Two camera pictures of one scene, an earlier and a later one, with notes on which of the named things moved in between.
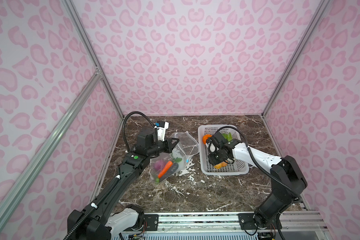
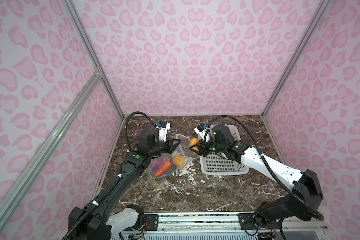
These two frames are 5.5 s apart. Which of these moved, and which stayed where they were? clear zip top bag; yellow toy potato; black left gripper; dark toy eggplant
Moved: yellow toy potato
Stayed: black left gripper; dark toy eggplant; clear zip top bag
